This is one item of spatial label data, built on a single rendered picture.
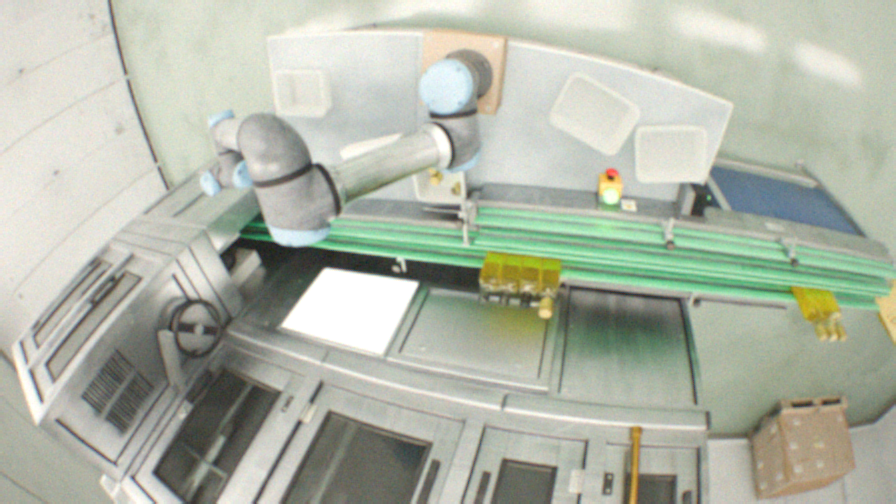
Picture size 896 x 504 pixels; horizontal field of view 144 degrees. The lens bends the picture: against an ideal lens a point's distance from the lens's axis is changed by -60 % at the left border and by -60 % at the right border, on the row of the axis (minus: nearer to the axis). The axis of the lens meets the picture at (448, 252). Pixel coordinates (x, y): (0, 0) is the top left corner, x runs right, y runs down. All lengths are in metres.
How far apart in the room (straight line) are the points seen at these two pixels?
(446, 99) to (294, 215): 0.40
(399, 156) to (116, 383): 1.10
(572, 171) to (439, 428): 0.85
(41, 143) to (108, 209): 1.02
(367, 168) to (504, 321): 0.64
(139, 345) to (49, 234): 2.74
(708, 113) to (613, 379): 0.83
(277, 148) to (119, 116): 3.62
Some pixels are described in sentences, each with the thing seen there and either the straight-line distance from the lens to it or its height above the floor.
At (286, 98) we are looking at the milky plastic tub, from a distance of 1.44.
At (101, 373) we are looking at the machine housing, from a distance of 1.28.
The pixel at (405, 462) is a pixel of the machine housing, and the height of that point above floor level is 1.59.
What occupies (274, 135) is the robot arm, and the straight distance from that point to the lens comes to 0.63.
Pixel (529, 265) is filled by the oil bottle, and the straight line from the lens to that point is 1.06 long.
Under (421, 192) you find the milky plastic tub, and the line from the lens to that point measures 1.24.
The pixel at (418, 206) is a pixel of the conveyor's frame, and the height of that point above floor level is 0.79.
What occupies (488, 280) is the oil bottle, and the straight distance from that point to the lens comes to 1.02.
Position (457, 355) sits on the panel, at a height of 1.25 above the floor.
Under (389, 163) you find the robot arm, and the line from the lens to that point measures 0.73.
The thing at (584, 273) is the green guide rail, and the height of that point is 0.95.
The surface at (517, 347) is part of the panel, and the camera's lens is 1.05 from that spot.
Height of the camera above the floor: 1.81
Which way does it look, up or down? 47 degrees down
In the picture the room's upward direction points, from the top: 154 degrees counter-clockwise
